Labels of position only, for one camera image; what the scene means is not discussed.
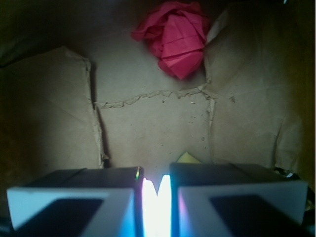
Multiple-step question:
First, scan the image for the yellow green sponge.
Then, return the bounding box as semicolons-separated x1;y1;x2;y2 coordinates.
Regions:
177;152;201;164

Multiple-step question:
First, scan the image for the red crumpled paper ball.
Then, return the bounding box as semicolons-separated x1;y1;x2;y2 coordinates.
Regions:
131;1;210;79

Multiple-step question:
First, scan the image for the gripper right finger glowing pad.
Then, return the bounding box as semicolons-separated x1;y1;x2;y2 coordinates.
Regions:
169;162;308;237

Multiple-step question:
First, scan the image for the brown paper bag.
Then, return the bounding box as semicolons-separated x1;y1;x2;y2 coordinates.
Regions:
0;0;316;237

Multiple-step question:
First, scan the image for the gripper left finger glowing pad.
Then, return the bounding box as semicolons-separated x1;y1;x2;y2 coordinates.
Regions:
6;166;152;237

